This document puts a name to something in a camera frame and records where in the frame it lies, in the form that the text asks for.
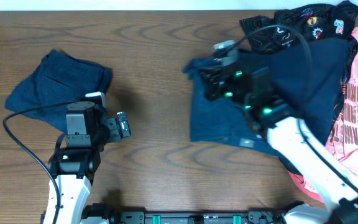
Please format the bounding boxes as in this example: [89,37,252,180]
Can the navy blue shorts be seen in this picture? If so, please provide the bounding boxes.
[4,49,112,133]
[183,38,349,156]

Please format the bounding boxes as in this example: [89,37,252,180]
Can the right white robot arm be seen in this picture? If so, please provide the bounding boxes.
[199,55,358,223]

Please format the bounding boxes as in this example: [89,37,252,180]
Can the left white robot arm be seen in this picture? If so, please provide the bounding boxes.
[43,101,131,223]

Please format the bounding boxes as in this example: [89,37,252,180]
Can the black printed cycling jersey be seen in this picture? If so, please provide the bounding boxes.
[239,0,358,147]

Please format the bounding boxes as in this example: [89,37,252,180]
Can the folded navy blue shorts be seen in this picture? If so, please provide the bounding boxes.
[4,49,112,133]

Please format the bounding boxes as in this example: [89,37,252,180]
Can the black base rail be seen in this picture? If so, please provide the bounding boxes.
[40,202,291,224]

